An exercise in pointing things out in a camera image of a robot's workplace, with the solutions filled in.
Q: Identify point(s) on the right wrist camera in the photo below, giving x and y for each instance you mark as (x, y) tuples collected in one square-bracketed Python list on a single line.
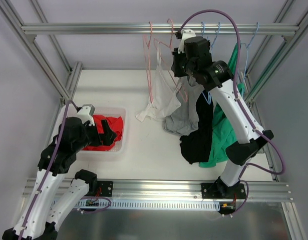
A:
[(184, 35)]

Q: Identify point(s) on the pink hanger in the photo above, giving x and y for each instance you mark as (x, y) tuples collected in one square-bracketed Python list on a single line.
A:
[(157, 44), (146, 50)]

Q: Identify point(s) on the grey tank top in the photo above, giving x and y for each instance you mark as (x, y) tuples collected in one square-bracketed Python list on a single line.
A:
[(184, 120)]

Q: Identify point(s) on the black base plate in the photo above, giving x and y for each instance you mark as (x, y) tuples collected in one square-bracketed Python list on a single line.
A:
[(218, 190), (104, 188)]

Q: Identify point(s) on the white tank top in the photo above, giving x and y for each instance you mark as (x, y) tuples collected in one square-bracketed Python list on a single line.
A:
[(163, 99)]

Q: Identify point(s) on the aluminium hanging rail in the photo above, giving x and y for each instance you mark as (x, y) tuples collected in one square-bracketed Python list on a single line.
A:
[(270, 29)]

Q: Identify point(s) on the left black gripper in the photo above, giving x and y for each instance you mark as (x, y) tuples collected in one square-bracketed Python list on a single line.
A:
[(99, 133)]

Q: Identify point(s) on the white slotted cable duct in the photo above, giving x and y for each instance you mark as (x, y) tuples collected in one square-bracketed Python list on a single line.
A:
[(196, 205)]

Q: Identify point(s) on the white plastic basket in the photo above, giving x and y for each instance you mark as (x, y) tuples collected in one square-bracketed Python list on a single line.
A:
[(68, 133)]

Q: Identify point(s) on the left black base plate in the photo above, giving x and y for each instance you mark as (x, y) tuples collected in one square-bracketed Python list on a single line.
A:
[(104, 188)]

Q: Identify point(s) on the aluminium front rail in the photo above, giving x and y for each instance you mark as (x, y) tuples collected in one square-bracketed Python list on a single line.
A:
[(174, 190)]

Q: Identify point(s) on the blue hanger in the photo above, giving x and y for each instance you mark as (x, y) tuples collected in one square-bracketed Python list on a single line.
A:
[(203, 30), (216, 36), (247, 46)]

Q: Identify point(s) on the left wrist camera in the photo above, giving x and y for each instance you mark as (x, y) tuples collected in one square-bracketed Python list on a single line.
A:
[(85, 114)]

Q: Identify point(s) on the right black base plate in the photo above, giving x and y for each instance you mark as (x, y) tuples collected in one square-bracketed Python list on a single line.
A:
[(218, 190)]

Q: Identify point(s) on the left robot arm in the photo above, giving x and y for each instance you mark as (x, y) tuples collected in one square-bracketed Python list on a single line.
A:
[(42, 218)]

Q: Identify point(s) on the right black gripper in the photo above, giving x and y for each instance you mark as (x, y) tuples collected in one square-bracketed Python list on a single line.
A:
[(177, 65)]

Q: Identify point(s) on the red tank top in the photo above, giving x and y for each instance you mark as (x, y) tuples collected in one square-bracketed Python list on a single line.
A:
[(116, 124)]

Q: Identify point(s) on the black tank top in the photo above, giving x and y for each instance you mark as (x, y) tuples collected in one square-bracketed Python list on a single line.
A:
[(196, 147)]

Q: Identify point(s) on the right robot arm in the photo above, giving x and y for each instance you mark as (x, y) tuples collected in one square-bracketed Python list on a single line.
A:
[(218, 79)]

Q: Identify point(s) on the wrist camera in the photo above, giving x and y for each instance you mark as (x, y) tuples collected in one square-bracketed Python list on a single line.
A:
[(85, 114), (184, 35)]

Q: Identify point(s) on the green tank top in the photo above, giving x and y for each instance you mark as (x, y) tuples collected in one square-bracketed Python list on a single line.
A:
[(222, 136)]

